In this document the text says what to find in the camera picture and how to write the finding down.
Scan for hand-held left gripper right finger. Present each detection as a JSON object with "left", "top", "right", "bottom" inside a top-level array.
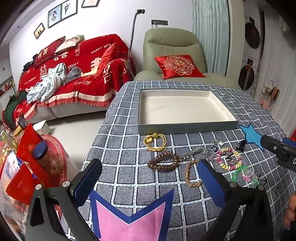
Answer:
[{"left": 196, "top": 159, "right": 281, "bottom": 241}]

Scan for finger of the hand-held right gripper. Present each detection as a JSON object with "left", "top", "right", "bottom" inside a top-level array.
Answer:
[
  {"left": 260, "top": 135, "right": 289, "bottom": 161},
  {"left": 282, "top": 137, "right": 296, "bottom": 148}
]

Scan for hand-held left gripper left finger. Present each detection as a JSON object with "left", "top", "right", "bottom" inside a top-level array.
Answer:
[{"left": 25, "top": 159, "right": 103, "bottom": 241}]

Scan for green translucent bangle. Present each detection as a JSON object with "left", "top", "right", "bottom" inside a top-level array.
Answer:
[{"left": 231, "top": 166, "right": 260, "bottom": 186}]

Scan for tan braided bracelet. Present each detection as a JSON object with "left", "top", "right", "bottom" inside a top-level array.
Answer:
[{"left": 185, "top": 159, "right": 203, "bottom": 188}]

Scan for black claw hair clip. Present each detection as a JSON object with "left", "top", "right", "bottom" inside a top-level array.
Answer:
[{"left": 236, "top": 139, "right": 247, "bottom": 153}]

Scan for colourful bead bracelet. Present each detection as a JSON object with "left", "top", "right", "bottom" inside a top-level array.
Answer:
[{"left": 216, "top": 148, "right": 243, "bottom": 171}]

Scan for silver hair clip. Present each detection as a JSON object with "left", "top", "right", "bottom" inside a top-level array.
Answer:
[{"left": 178, "top": 148, "right": 203, "bottom": 162}]

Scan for brown spiral hair tie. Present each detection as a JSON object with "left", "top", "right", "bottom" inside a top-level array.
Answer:
[{"left": 148, "top": 151, "right": 180, "bottom": 172}]

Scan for yellow cord bracelet with bead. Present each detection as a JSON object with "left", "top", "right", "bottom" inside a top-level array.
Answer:
[{"left": 143, "top": 133, "right": 167, "bottom": 152}]

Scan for shallow grey box tray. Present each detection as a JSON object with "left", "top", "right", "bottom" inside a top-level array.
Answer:
[{"left": 137, "top": 89, "right": 239, "bottom": 135}]

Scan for person's right hand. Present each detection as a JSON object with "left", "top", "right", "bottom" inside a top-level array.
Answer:
[{"left": 283, "top": 193, "right": 296, "bottom": 228}]

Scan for silver pink heart charm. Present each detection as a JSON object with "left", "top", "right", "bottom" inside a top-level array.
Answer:
[{"left": 203, "top": 148, "right": 214, "bottom": 162}]

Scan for black letter hair clip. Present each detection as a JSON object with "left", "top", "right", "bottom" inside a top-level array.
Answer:
[{"left": 209, "top": 144, "right": 234, "bottom": 160}]

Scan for red round patterned stool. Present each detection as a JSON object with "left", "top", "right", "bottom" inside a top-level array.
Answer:
[{"left": 40, "top": 135, "right": 70, "bottom": 188}]

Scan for jar with blue lid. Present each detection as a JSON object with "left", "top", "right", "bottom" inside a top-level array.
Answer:
[{"left": 31, "top": 141, "right": 64, "bottom": 176}]

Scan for hanging slippers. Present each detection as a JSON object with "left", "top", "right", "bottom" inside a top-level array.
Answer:
[{"left": 259, "top": 81, "right": 280, "bottom": 109}]

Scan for pink star patch blue border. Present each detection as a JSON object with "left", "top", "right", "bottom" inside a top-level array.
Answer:
[{"left": 89, "top": 188, "right": 175, "bottom": 241}]

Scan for grey sofa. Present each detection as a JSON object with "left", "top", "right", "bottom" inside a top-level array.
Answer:
[{"left": 30, "top": 102, "right": 109, "bottom": 124}]

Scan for red envelope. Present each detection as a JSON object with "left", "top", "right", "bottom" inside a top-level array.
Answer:
[{"left": 6, "top": 163, "right": 37, "bottom": 200}]

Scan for white box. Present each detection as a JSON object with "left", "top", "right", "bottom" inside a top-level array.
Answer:
[{"left": 32, "top": 120, "right": 50, "bottom": 135}]

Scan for red packet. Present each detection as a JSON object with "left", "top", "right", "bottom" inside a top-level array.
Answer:
[{"left": 16, "top": 124, "right": 44, "bottom": 167}]

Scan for sofa with red cover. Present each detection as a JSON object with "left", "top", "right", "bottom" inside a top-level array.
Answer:
[{"left": 14, "top": 34, "right": 136, "bottom": 130}]

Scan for light blue clothing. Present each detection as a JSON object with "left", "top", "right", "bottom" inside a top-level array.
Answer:
[{"left": 26, "top": 63, "right": 67, "bottom": 103}]

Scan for grey clothing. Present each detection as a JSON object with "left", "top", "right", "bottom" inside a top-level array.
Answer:
[{"left": 63, "top": 68, "right": 81, "bottom": 85}]

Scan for green cloth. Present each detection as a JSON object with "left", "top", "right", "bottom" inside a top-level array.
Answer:
[{"left": 5, "top": 90, "right": 28, "bottom": 121}]

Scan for red satin pillow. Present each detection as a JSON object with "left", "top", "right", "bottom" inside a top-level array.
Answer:
[{"left": 97, "top": 43, "right": 116, "bottom": 72}]

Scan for red embroidered cushion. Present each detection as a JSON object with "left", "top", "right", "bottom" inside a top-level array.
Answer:
[{"left": 154, "top": 55, "right": 206, "bottom": 79}]

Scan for pale blue curtain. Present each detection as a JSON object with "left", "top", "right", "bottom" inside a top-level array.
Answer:
[{"left": 192, "top": 0, "right": 232, "bottom": 76}]

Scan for photo print pillow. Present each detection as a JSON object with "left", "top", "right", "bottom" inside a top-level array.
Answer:
[{"left": 54, "top": 35, "right": 84, "bottom": 53}]

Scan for green armchair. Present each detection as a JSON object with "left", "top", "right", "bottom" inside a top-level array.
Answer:
[{"left": 134, "top": 28, "right": 241, "bottom": 90}]

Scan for gooseneck phone stand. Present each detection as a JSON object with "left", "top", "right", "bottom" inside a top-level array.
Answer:
[{"left": 127, "top": 9, "right": 146, "bottom": 79}]

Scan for small black picture frame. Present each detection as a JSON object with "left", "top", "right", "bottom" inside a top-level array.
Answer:
[{"left": 33, "top": 23, "right": 45, "bottom": 39}]

